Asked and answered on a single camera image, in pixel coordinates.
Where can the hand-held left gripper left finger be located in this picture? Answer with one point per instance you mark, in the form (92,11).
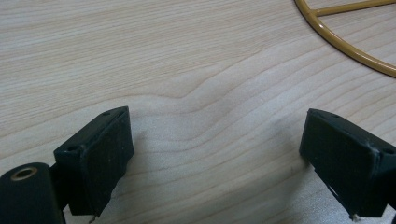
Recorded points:
(96,165)

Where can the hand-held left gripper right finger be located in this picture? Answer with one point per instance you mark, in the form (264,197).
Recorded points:
(345,161)

